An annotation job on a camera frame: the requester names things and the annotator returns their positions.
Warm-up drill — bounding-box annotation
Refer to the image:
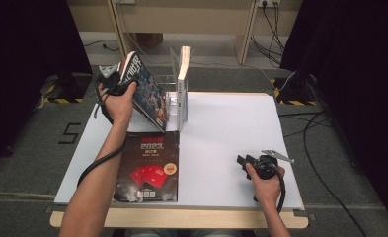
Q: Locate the person's right hand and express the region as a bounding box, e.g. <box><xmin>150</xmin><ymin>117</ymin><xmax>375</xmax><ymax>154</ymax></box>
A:
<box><xmin>245</xmin><ymin>162</ymin><xmax>286</xmax><ymax>208</ymax></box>

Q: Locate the person's left hand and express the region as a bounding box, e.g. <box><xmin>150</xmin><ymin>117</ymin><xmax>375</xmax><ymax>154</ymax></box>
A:
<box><xmin>97</xmin><ymin>81</ymin><xmax>138</xmax><ymax>126</ymax></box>

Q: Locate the black cable bundle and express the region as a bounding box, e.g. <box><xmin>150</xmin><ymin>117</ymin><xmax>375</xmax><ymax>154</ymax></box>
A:
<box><xmin>250</xmin><ymin>4</ymin><xmax>286</xmax><ymax>67</ymax></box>

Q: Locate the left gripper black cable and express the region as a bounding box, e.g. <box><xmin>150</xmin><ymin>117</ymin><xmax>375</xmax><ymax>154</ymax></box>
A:
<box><xmin>77</xmin><ymin>87</ymin><xmax>127</xmax><ymax>188</ymax></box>

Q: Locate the blue and purple magazine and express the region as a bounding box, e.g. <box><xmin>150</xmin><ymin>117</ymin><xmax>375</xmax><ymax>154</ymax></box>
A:
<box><xmin>116</xmin><ymin>50</ymin><xmax>169</xmax><ymax>133</ymax></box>

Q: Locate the white wall socket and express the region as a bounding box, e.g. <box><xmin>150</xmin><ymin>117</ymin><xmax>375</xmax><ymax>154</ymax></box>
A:
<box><xmin>258</xmin><ymin>0</ymin><xmax>281</xmax><ymax>8</ymax></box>

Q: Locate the black magazine with red cards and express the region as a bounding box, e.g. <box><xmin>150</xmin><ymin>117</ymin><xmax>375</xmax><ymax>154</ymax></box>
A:
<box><xmin>113</xmin><ymin>130</ymin><xmax>180</xmax><ymax>203</ymax></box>

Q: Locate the long black floor cable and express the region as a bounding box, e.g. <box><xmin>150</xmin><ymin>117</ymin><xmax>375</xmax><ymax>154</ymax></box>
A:
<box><xmin>302</xmin><ymin>112</ymin><xmax>368</xmax><ymax>237</ymax></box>

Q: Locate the black floor cable with plug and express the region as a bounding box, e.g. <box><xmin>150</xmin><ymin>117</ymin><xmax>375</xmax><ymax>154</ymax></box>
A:
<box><xmin>82</xmin><ymin>39</ymin><xmax>120</xmax><ymax>53</ymax></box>

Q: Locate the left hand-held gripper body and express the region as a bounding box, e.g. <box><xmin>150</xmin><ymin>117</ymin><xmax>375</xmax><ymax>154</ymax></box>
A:
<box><xmin>97</xmin><ymin>63</ymin><xmax>130</xmax><ymax>97</ymax></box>

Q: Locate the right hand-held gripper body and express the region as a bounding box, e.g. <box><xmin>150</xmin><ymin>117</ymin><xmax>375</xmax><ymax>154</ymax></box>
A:
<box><xmin>248</xmin><ymin>149</ymin><xmax>295</xmax><ymax>181</ymax></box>

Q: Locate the black stand base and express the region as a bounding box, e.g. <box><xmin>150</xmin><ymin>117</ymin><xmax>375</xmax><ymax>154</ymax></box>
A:
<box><xmin>38</xmin><ymin>72</ymin><xmax>94</xmax><ymax>105</ymax></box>
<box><xmin>272</xmin><ymin>70</ymin><xmax>319</xmax><ymax>107</ymax></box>

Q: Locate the black curtain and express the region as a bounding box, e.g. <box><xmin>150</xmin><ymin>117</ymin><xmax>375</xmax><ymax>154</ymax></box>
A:
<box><xmin>279</xmin><ymin>0</ymin><xmax>388</xmax><ymax>228</ymax></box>
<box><xmin>0</xmin><ymin>0</ymin><xmax>94</xmax><ymax>174</ymax></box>

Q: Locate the thick white colourful book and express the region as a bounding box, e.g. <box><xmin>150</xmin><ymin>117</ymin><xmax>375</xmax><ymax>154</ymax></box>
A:
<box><xmin>176</xmin><ymin>45</ymin><xmax>192</xmax><ymax>131</ymax></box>

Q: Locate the beige wooden desk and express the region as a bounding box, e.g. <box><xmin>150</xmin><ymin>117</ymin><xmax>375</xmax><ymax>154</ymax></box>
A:
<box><xmin>66</xmin><ymin>0</ymin><xmax>304</xmax><ymax>65</ymax></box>

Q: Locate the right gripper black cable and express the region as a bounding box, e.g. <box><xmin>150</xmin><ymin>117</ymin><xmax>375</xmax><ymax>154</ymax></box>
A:
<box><xmin>274</xmin><ymin>167</ymin><xmax>287</xmax><ymax>214</ymax></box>

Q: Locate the brown cardboard box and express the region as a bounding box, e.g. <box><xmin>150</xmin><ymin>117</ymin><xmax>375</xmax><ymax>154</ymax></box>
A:
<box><xmin>135</xmin><ymin>32</ymin><xmax>164</xmax><ymax>48</ymax></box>

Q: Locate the clear acrylic book rack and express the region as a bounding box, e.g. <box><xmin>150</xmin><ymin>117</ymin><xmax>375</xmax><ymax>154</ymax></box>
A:
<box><xmin>128</xmin><ymin>45</ymin><xmax>191</xmax><ymax>133</ymax></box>

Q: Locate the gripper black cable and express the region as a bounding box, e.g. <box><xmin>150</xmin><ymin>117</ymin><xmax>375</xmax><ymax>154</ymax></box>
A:
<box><xmin>274</xmin><ymin>167</ymin><xmax>287</xmax><ymax>214</ymax></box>
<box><xmin>77</xmin><ymin>87</ymin><xmax>127</xmax><ymax>188</ymax></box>

